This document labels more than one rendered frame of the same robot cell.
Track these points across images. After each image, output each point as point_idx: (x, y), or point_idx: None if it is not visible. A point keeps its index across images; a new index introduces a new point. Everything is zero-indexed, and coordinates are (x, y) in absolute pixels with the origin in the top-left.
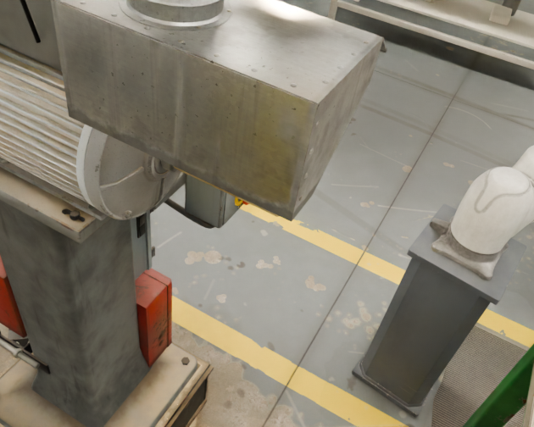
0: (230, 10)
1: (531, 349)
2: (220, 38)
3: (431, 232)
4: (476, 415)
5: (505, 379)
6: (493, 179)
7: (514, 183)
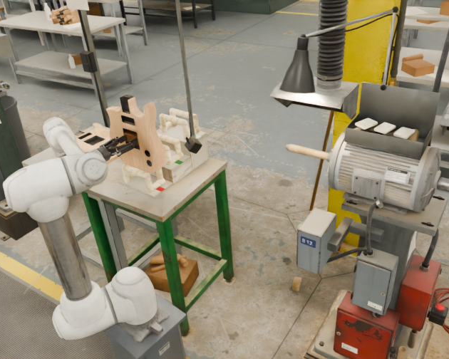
0: (314, 85)
1: (167, 226)
2: (314, 80)
3: (163, 329)
4: (176, 266)
5: (170, 245)
6: (140, 273)
7: (130, 270)
